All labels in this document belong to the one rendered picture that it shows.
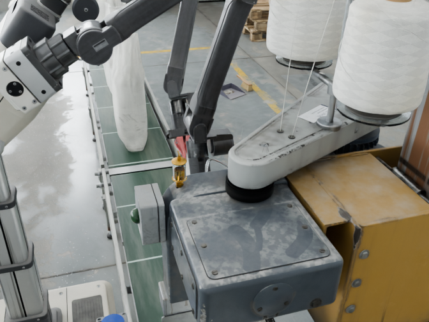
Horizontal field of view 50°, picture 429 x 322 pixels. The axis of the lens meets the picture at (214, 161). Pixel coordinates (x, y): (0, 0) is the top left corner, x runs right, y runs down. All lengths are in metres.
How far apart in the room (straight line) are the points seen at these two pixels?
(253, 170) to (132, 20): 0.47
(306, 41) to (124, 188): 1.83
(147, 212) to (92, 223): 2.16
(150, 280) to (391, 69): 1.53
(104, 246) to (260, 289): 2.15
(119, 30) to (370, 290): 0.75
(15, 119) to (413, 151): 0.96
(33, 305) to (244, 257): 1.27
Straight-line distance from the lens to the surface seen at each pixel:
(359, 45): 0.73
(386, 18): 0.71
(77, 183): 3.39
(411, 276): 1.00
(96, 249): 2.80
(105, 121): 3.33
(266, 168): 0.81
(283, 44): 0.95
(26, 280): 1.81
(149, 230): 0.87
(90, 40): 1.06
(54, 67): 1.09
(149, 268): 2.09
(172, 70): 1.54
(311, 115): 0.99
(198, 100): 1.18
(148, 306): 1.95
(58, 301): 2.20
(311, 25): 0.92
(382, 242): 0.88
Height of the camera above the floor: 1.83
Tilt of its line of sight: 31 degrees down
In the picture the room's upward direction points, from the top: 1 degrees clockwise
